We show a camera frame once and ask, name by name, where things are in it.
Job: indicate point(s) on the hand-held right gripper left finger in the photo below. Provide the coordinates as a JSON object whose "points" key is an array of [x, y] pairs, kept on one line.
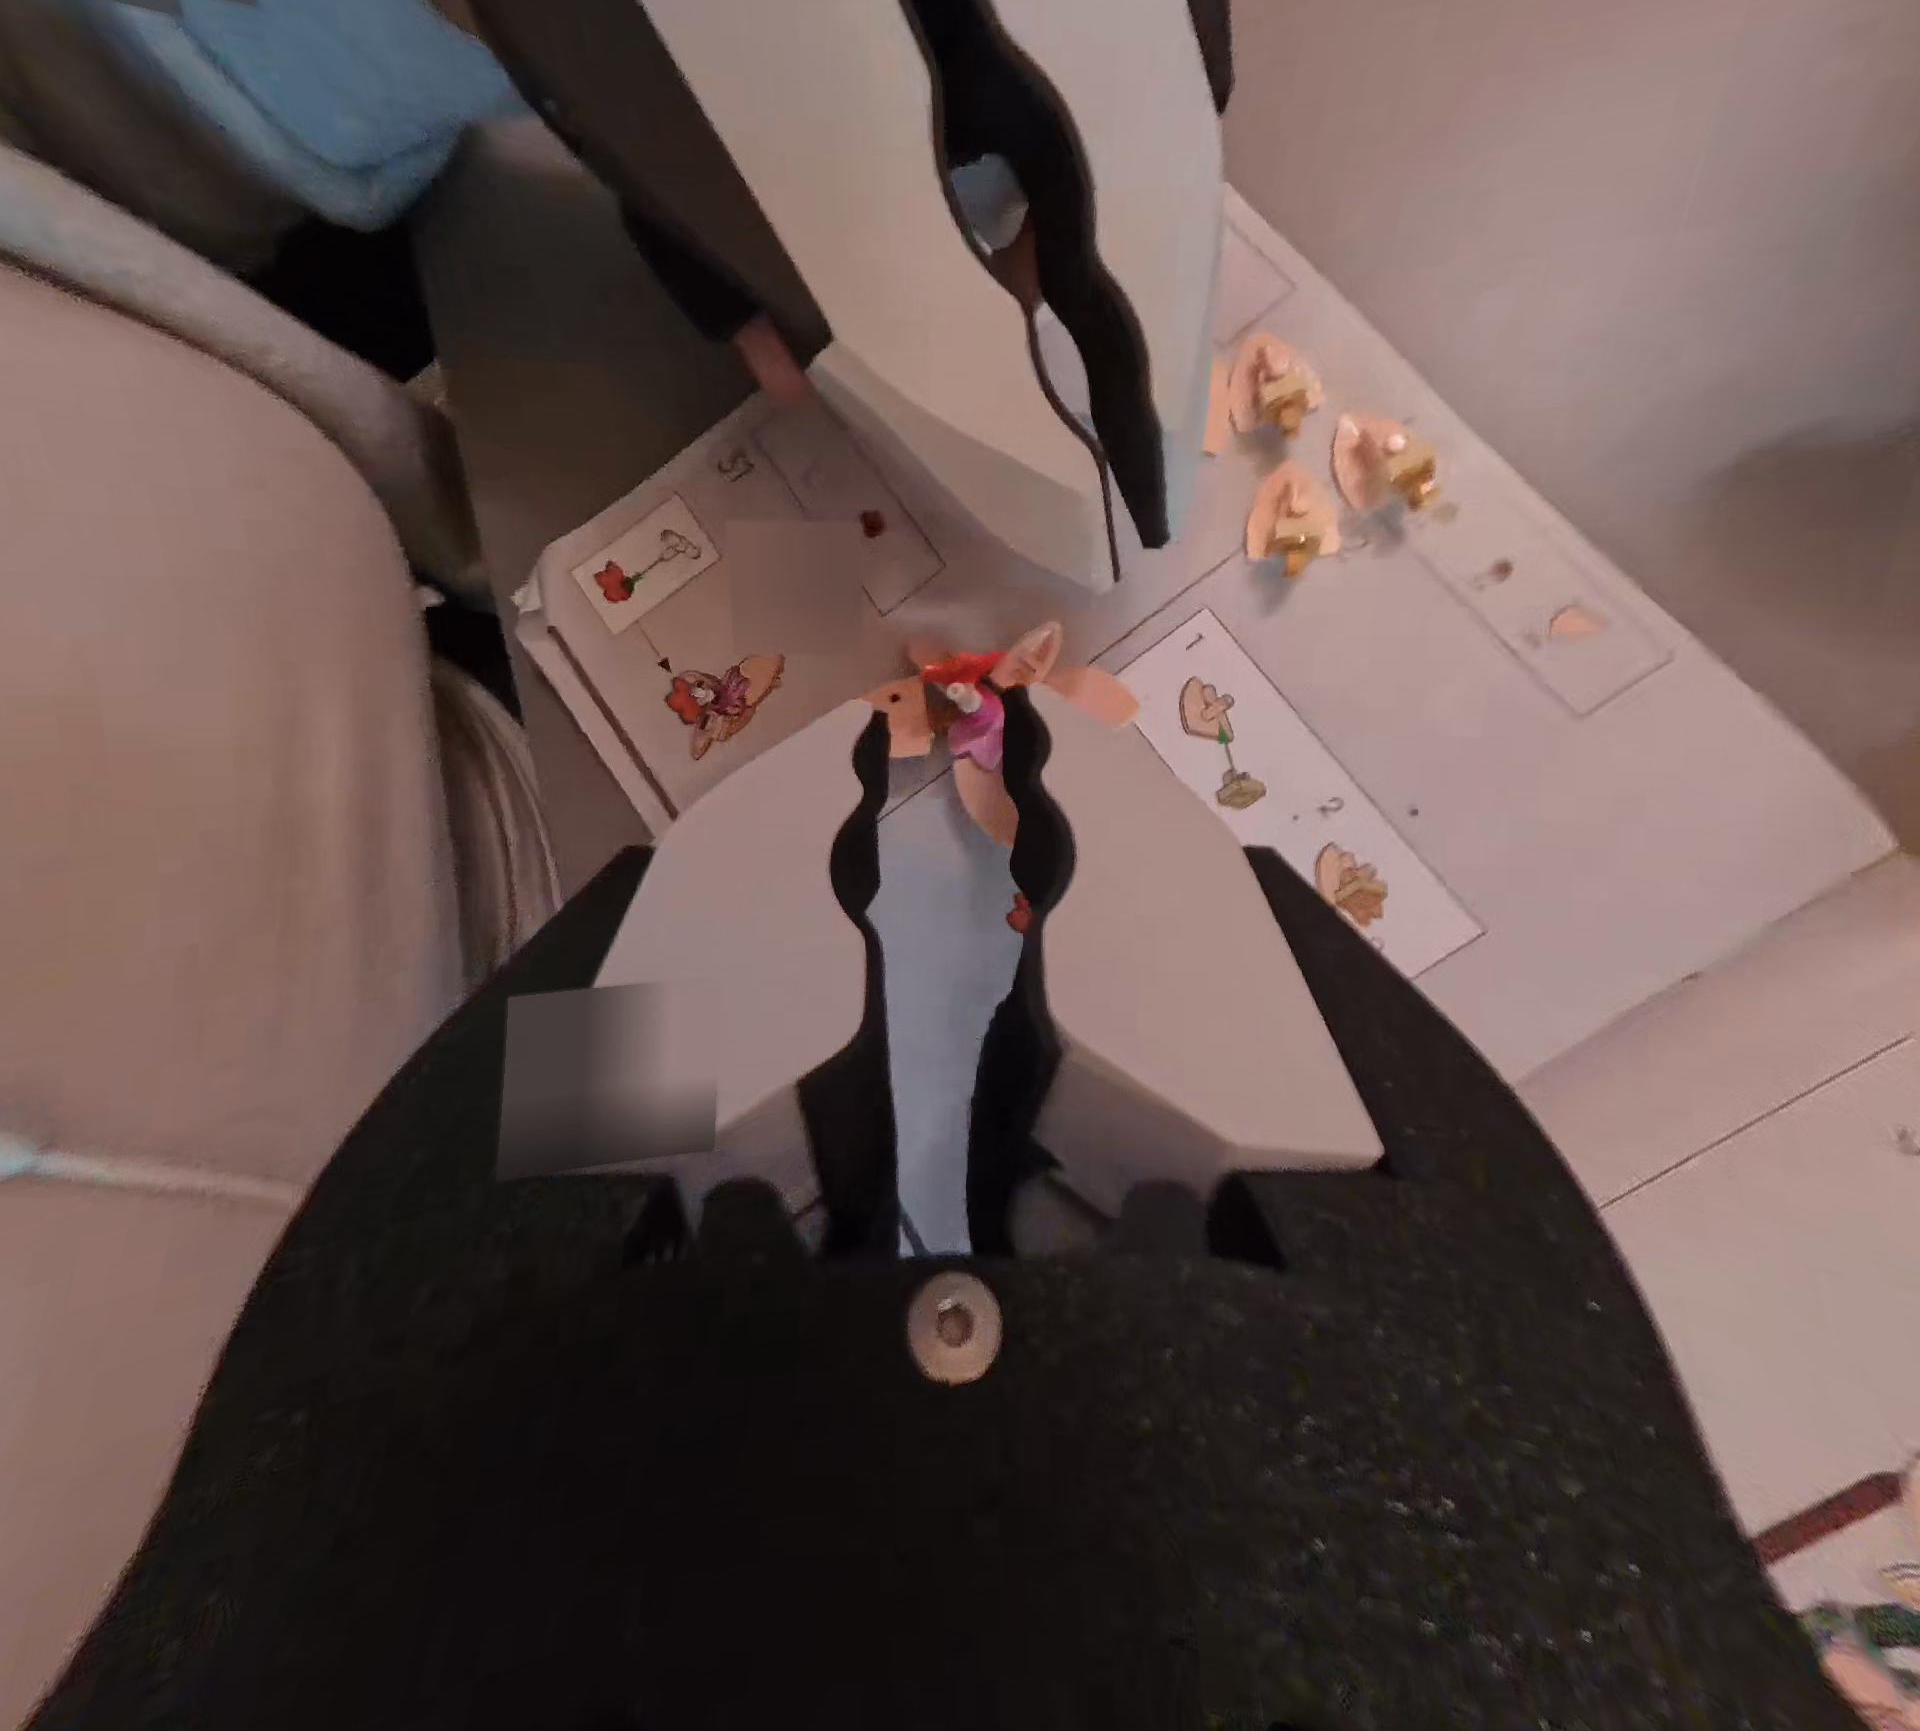
{"points": [[735, 892]]}

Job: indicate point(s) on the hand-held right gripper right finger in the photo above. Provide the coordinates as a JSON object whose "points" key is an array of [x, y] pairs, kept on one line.
{"points": [[1184, 993]]}

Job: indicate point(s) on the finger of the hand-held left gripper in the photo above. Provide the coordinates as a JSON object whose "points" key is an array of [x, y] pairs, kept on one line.
{"points": [[798, 156], [1126, 36]]}

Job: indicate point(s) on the peach toy brick flower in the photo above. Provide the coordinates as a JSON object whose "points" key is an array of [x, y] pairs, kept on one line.
{"points": [[976, 710]]}

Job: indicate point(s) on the person's left hand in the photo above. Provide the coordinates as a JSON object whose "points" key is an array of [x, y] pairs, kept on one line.
{"points": [[778, 360]]}

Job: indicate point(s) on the light blue cloth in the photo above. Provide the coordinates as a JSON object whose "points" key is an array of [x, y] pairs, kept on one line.
{"points": [[299, 81]]}

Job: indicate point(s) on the white building instruction booklet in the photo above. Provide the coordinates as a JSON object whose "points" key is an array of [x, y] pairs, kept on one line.
{"points": [[1652, 739]]}

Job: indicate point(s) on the beige fabric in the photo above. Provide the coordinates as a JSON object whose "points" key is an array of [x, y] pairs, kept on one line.
{"points": [[181, 710]]}

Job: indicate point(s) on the colourful printed toy box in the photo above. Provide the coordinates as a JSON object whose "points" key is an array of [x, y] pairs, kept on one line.
{"points": [[1878, 1657]]}

